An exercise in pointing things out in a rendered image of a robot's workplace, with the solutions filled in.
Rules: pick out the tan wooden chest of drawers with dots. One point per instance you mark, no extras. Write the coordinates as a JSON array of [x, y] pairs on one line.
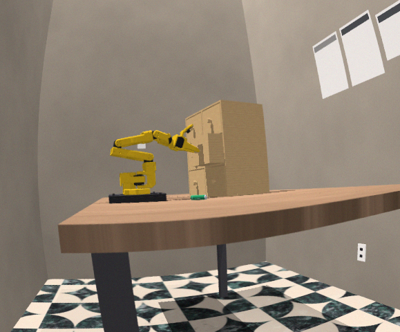
[[245, 148]]

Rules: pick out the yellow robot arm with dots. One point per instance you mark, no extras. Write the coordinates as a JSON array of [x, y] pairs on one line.
[[130, 179]]

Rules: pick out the green aa battery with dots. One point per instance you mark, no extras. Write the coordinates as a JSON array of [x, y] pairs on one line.
[[199, 197]]

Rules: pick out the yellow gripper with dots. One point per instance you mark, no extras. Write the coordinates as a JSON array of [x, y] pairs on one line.
[[179, 143]]

